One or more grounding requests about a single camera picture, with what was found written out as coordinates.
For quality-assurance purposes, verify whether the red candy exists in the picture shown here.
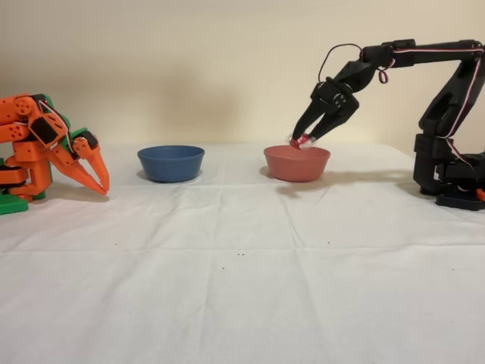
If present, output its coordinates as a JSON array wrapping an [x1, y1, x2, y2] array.
[[287, 132, 318, 149]]

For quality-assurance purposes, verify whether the red bowl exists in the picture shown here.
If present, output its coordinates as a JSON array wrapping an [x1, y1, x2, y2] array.
[[263, 145, 331, 184]]

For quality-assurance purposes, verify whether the blue bowl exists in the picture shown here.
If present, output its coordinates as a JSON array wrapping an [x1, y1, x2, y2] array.
[[136, 145, 206, 183]]

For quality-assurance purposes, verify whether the white cloth table cover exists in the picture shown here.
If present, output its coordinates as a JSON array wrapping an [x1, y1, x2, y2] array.
[[0, 143, 485, 364]]

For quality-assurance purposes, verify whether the black gripper servo cable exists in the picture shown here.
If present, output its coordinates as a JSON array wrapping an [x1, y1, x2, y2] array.
[[319, 44, 363, 83]]

